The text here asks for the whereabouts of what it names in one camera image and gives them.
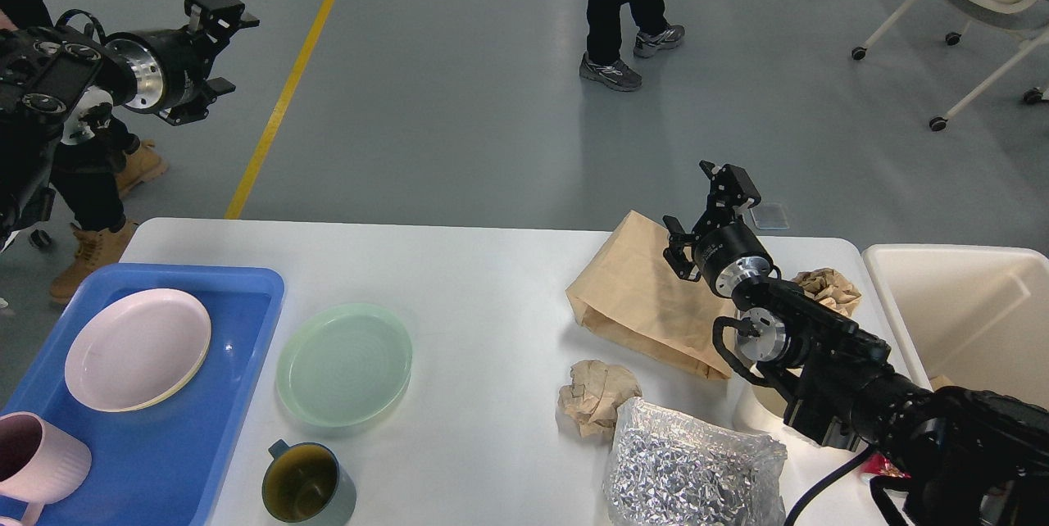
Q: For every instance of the brown paper ball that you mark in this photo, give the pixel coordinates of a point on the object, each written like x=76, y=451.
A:
x=594, y=395

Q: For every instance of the light green plate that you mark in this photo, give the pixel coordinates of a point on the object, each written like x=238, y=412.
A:
x=345, y=365

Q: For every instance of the pink plate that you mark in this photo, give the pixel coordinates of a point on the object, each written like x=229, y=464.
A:
x=138, y=351

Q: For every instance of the brown paper bag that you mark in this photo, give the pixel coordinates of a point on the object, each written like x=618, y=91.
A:
x=630, y=295

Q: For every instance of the green mug yellow inside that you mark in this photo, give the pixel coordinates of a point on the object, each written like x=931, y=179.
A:
x=306, y=485

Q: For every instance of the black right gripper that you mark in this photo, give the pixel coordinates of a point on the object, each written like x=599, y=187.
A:
x=725, y=250

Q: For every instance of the pink mug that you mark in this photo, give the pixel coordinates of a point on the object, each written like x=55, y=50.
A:
x=40, y=464

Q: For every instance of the white cup under arm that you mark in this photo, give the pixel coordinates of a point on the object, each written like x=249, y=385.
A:
x=758, y=410

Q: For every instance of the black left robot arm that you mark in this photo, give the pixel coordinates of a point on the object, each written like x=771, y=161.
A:
x=58, y=86

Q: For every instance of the white plastic bin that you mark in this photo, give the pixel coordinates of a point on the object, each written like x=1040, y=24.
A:
x=974, y=316

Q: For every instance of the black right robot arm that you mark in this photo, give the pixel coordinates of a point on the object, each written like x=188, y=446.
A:
x=968, y=457

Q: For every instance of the silver foil bubble bag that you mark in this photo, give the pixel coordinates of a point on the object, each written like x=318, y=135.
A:
x=669, y=468

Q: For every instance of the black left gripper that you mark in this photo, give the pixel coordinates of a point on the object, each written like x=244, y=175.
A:
x=171, y=66

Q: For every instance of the crumpled paper ball right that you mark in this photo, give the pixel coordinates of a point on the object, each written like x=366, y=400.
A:
x=831, y=289

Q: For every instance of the blue plastic tray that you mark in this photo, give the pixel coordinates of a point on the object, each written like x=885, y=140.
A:
x=163, y=465

